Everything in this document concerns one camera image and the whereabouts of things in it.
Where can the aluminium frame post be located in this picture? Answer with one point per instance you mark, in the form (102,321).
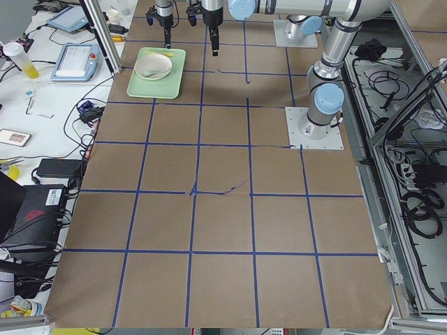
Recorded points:
(95,17)

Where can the black power brick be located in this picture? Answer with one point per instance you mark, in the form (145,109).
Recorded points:
(57,168)

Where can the far teach pendant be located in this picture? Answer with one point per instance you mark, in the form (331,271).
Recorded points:
(70,19)

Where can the white paper cup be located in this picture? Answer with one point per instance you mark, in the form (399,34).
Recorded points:
(113,16)

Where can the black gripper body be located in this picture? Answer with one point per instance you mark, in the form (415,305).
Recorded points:
(212,20)
(163,19)

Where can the black computer box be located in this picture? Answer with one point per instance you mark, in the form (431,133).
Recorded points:
(30,224)

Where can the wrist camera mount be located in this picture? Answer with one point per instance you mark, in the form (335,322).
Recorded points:
(151,15)
(193,10)

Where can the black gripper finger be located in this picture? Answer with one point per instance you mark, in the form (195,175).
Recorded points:
(167,37)
(214,39)

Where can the smartphone with case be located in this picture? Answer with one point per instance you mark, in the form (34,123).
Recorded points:
(14,138)

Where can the cream round plate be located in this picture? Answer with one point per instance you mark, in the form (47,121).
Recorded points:
(152,62)

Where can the yellow plastic fork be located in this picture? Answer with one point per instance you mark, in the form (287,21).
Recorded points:
(166,54)

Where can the green plastic tray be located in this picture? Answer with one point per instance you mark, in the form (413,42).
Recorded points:
(165,88)

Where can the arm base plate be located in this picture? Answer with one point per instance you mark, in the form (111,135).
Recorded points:
(288,34)
(303,134)

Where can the bottle with yellow liquid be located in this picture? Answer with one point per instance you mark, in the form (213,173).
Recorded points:
(16,53)

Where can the near teach pendant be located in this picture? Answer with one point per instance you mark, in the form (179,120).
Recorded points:
(76,62)

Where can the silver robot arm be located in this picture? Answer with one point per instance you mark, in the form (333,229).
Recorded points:
(164,8)
(327,96)

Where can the pale green plastic spoon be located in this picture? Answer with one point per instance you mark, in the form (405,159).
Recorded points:
(150,73)

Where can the teach pendant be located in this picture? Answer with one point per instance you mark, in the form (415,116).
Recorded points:
(70,19)
(76,62)

